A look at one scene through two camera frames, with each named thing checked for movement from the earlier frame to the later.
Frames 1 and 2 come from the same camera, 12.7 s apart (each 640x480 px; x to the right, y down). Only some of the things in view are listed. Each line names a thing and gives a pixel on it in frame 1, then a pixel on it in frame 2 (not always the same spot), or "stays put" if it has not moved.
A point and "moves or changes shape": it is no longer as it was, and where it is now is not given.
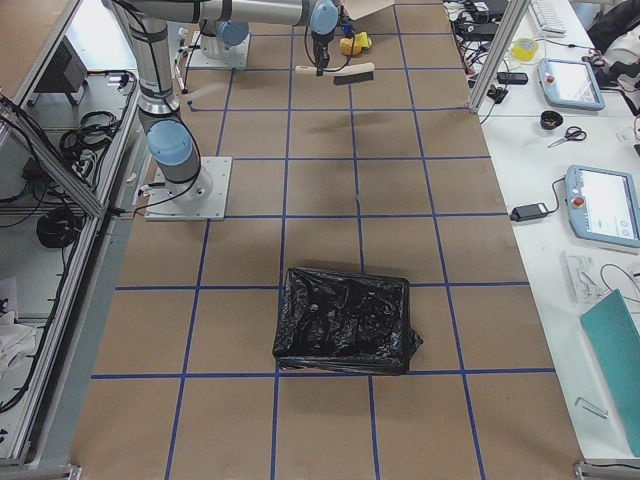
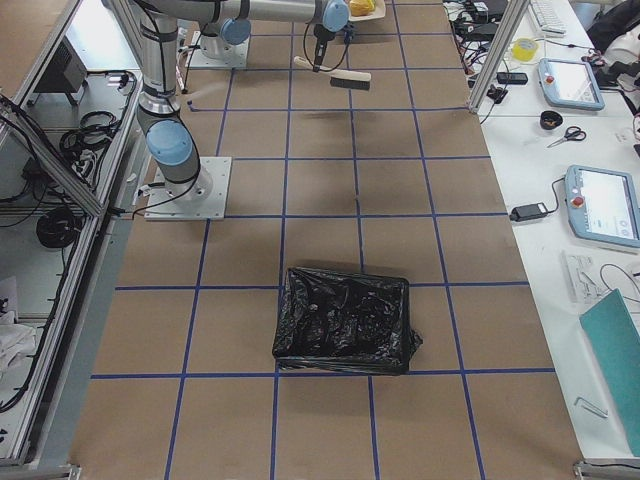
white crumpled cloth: x=16 y=340 stays put
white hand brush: x=344 y=74 moves or changes shape
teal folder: x=615 y=334 stays put
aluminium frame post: x=514 y=13 stays put
